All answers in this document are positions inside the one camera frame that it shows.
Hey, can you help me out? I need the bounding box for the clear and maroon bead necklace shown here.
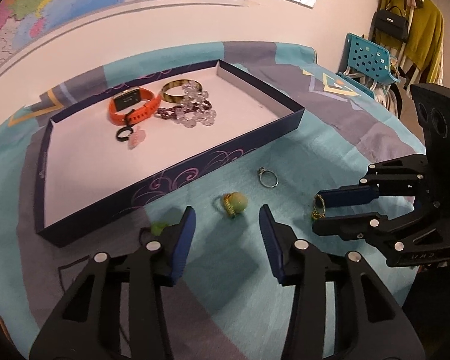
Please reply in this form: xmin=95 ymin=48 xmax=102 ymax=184
xmin=155 ymin=81 xmax=218 ymax=129

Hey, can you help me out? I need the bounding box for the tortoiseshell bangle bracelet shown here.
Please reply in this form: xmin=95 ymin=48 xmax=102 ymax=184
xmin=160 ymin=79 xmax=204 ymax=104

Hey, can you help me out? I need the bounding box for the orange smart watch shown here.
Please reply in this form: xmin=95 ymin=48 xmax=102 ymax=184
xmin=108 ymin=87 xmax=161 ymax=127

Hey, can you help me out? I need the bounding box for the teal perforated plastic chair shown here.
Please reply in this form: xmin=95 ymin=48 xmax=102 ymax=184
xmin=337 ymin=33 xmax=399 ymax=98

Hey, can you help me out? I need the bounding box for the teal grey patterned bedsheet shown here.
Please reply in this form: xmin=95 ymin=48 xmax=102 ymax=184
xmin=0 ymin=41 xmax=424 ymax=359

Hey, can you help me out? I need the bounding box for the navy shallow box tray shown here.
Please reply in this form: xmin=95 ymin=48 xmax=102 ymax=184
xmin=34 ymin=60 xmax=304 ymax=247

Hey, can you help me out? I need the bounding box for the black handbag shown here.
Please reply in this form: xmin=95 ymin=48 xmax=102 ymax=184
xmin=373 ymin=6 xmax=409 ymax=42

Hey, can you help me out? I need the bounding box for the mustard yellow hanging garment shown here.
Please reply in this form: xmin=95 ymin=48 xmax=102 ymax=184
xmin=375 ymin=0 xmax=445 ymax=85

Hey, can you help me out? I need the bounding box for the silver ring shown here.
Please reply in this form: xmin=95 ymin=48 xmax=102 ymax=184
xmin=256 ymin=166 xmax=281 ymax=190

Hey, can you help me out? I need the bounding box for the green charm black cord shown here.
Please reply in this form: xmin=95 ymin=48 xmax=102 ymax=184
xmin=138 ymin=221 xmax=171 ymax=245

